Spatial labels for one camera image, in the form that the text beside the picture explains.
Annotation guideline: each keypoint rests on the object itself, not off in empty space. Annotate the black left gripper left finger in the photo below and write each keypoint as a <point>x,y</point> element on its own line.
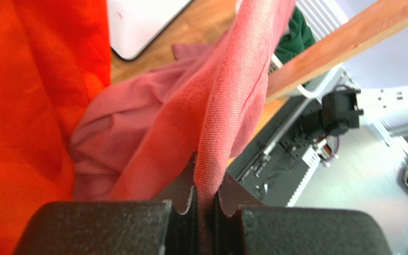
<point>165,224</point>

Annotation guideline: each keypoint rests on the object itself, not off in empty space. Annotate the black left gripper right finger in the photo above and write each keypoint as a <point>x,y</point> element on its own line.
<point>244,225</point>

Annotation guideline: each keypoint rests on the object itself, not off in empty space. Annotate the dusty pink t-shirt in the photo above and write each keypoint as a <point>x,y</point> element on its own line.
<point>136,137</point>

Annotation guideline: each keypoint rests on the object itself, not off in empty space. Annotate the green t-shirt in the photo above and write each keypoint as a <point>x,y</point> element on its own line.
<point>299,38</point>

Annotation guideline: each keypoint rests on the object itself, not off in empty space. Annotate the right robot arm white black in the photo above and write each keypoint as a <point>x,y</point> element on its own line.
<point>346,109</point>

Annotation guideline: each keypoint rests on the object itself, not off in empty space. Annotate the orange t-shirt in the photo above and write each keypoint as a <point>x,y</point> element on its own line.
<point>54,60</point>

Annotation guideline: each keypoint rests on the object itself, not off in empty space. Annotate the white plastic basket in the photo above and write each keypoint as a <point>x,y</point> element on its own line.
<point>325,18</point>

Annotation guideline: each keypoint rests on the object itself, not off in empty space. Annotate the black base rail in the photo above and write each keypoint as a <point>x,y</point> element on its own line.
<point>280,160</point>

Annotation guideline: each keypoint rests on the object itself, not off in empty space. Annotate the white whiteboard black frame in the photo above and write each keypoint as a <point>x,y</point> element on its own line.
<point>135,24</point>

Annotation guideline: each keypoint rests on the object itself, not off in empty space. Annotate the wooden clothes rack frame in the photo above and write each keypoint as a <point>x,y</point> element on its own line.
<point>376,23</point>

